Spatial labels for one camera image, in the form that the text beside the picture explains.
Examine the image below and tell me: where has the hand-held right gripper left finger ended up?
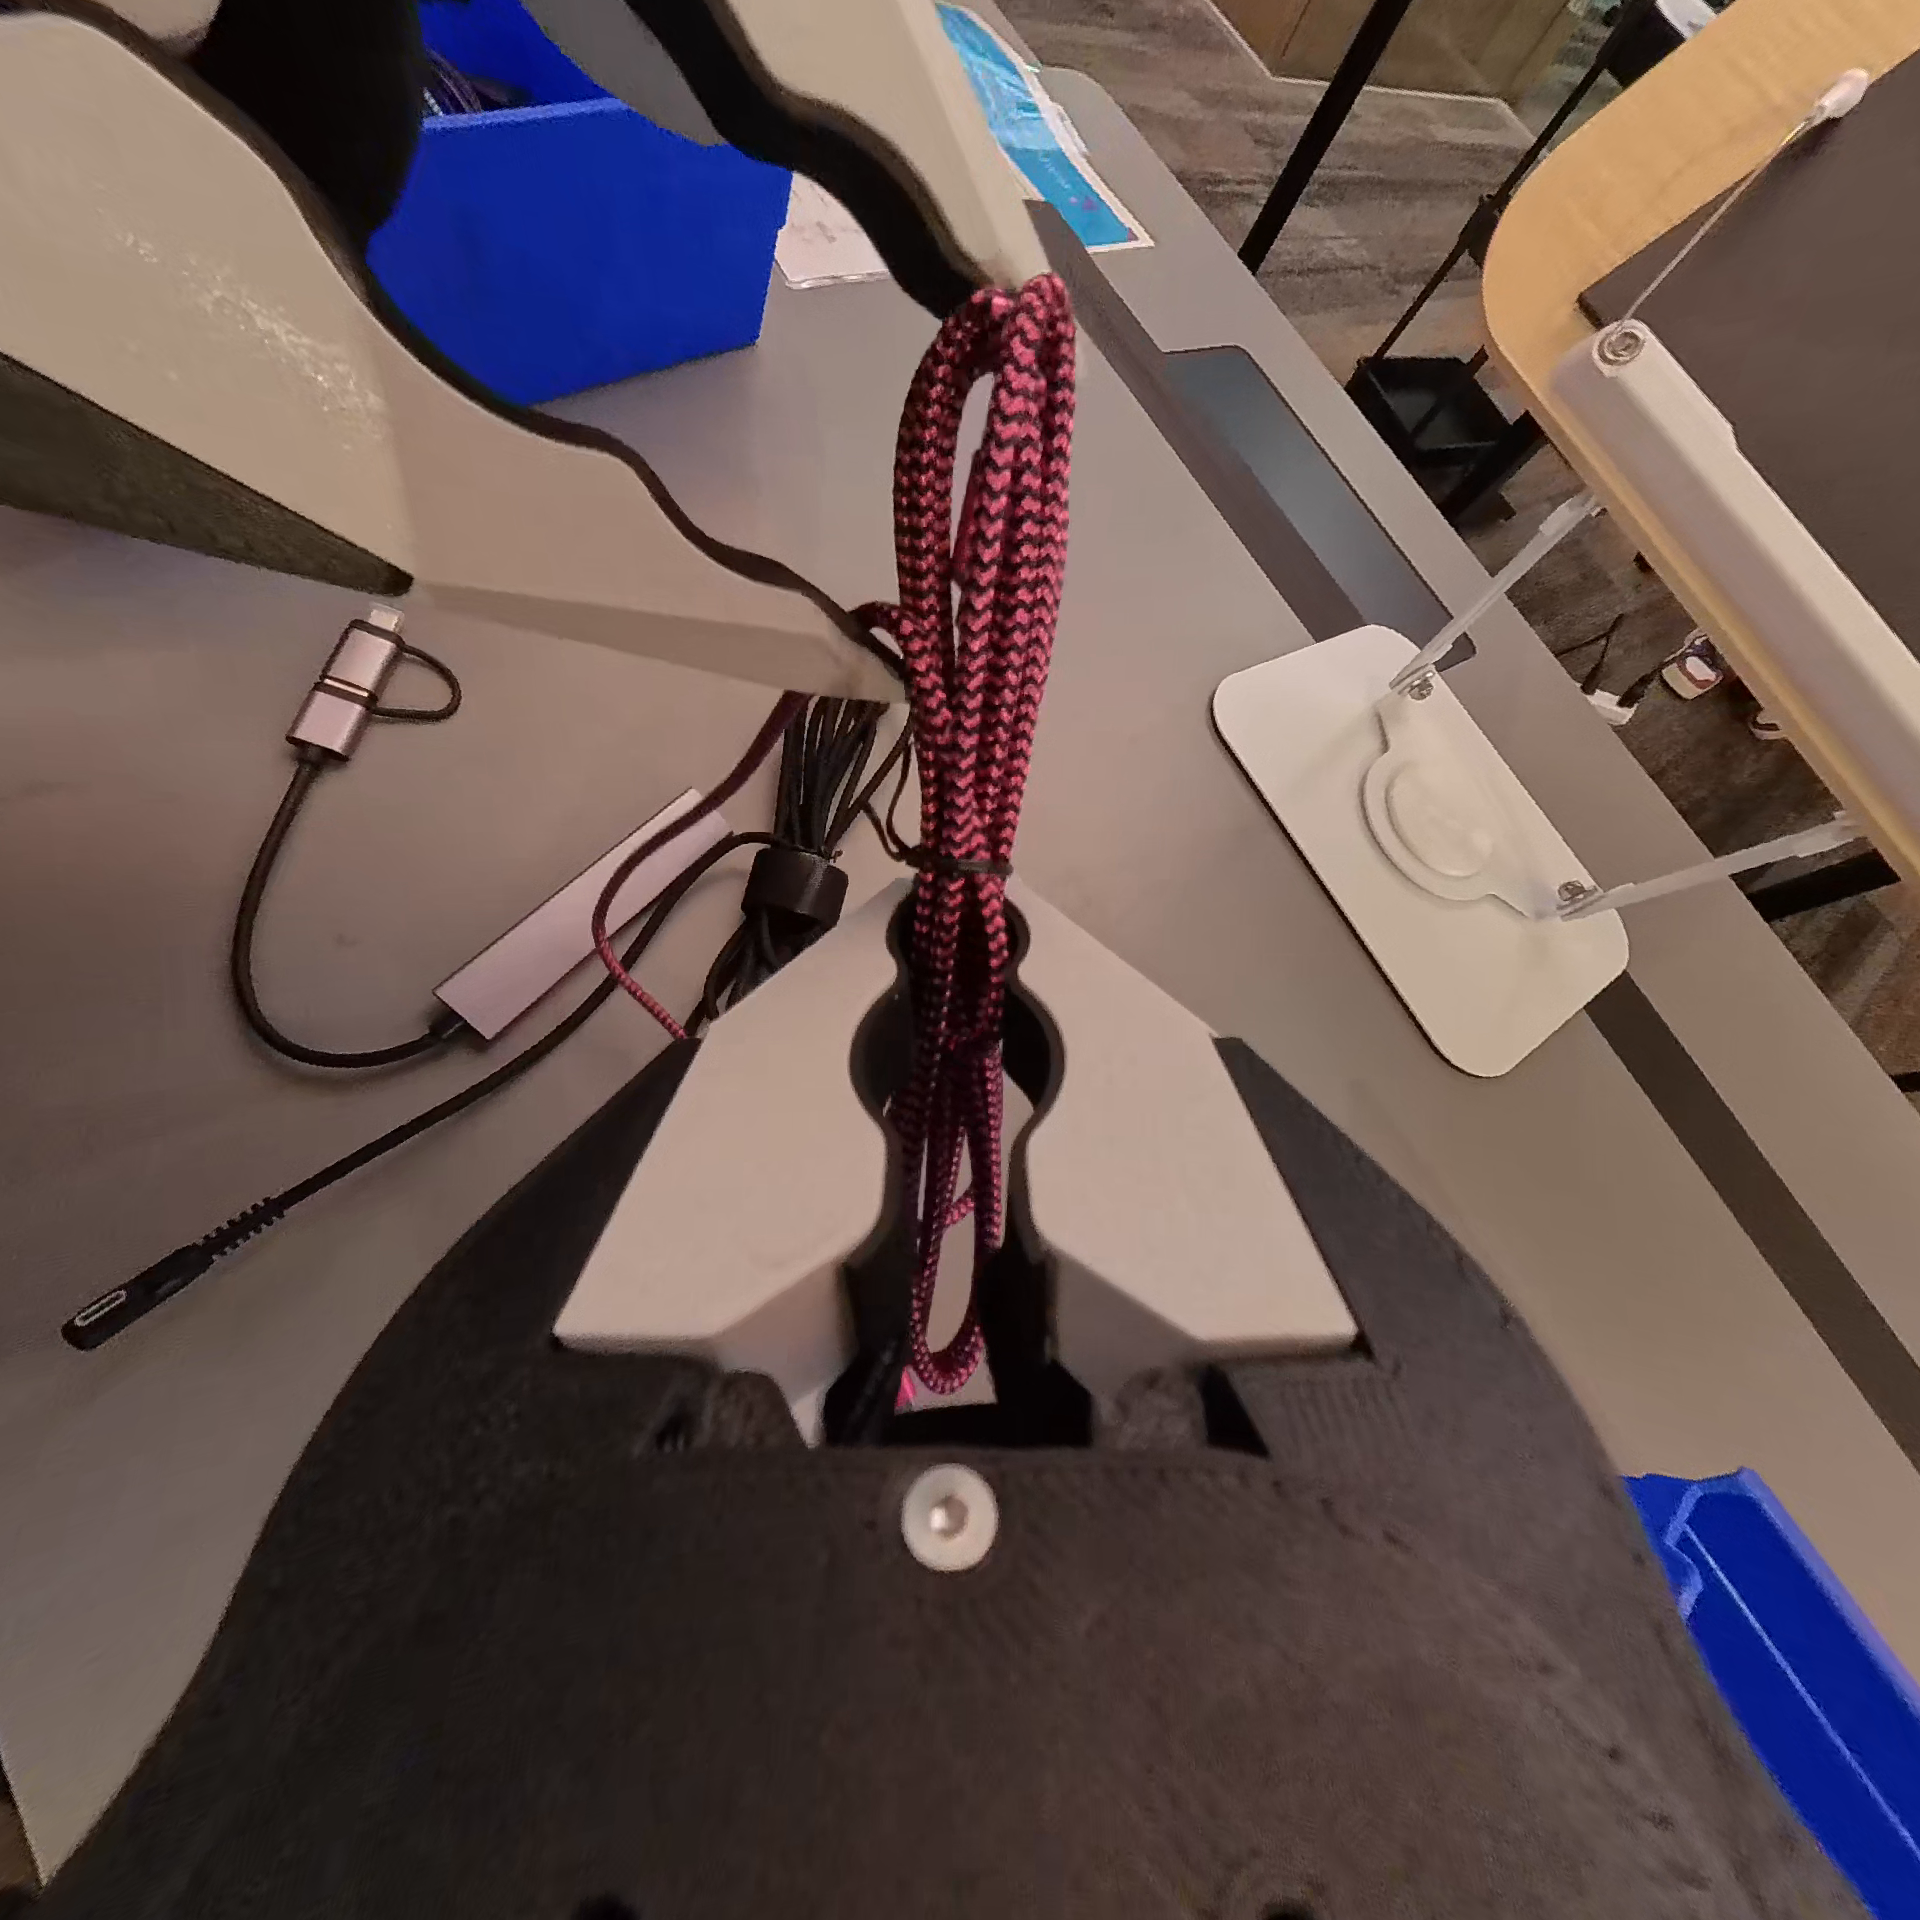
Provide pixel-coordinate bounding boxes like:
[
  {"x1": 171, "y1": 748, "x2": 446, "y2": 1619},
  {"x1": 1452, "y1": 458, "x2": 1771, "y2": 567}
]
[{"x1": 552, "y1": 877, "x2": 921, "y2": 1415}]

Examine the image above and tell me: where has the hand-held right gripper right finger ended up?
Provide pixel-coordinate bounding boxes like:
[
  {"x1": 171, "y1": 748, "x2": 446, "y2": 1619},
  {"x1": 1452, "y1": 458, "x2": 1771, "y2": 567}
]
[{"x1": 989, "y1": 884, "x2": 1374, "y2": 1391}]

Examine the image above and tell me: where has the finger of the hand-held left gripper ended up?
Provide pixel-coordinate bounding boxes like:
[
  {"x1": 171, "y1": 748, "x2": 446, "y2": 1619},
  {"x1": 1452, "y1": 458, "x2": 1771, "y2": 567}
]
[
  {"x1": 0, "y1": 11, "x2": 912, "y2": 712},
  {"x1": 621, "y1": 0, "x2": 1057, "y2": 321}
]

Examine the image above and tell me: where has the grey usb hub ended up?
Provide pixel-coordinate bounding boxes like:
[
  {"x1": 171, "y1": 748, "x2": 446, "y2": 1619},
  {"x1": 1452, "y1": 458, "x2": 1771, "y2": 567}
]
[{"x1": 433, "y1": 786, "x2": 740, "y2": 1051}]

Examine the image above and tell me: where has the pink braided usb-c cable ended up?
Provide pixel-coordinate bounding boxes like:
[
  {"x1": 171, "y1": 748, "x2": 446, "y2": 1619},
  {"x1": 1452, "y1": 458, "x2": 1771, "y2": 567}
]
[{"x1": 593, "y1": 274, "x2": 1082, "y2": 1415}]

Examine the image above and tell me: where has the grey usb adapter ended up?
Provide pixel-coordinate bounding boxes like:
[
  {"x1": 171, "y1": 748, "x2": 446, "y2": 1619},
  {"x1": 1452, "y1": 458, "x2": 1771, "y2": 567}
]
[{"x1": 285, "y1": 600, "x2": 464, "y2": 771}]

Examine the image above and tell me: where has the person's left hand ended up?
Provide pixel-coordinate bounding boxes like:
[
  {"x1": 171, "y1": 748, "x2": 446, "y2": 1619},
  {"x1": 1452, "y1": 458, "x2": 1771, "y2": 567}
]
[{"x1": 192, "y1": 0, "x2": 433, "y2": 260}]

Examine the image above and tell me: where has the white blue printed leaflet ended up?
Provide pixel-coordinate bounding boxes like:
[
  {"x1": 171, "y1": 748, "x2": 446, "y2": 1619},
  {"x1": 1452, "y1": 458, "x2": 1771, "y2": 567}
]
[{"x1": 773, "y1": 0, "x2": 1156, "y2": 290}]

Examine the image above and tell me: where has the blue plastic bin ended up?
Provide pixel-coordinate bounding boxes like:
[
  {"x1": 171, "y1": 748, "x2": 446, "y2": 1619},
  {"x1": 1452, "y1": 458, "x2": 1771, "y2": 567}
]
[
  {"x1": 364, "y1": 0, "x2": 794, "y2": 409},
  {"x1": 1627, "y1": 1471, "x2": 1920, "y2": 1907}
]

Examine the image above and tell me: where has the black pole stand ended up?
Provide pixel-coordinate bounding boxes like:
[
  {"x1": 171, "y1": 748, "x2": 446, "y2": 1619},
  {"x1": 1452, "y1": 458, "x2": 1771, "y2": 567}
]
[{"x1": 1237, "y1": 0, "x2": 1643, "y2": 528}]

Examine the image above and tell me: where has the white tablet stand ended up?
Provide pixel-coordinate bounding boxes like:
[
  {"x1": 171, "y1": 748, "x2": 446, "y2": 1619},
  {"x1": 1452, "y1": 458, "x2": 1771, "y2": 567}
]
[{"x1": 1211, "y1": 321, "x2": 1920, "y2": 1079}]

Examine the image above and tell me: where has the black braided usb cable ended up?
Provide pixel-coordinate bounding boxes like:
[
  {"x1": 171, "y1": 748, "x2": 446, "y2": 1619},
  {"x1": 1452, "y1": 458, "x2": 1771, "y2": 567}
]
[{"x1": 59, "y1": 681, "x2": 924, "y2": 1353}]

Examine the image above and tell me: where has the thin black hub cable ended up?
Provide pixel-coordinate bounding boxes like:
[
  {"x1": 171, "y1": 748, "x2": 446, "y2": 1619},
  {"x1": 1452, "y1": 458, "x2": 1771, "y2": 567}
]
[{"x1": 229, "y1": 749, "x2": 489, "y2": 1069}]

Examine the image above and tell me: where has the dark table cable hatch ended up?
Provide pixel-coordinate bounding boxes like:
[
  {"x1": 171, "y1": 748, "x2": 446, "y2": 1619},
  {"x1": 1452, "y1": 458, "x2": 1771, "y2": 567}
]
[{"x1": 1162, "y1": 345, "x2": 1480, "y2": 671}]

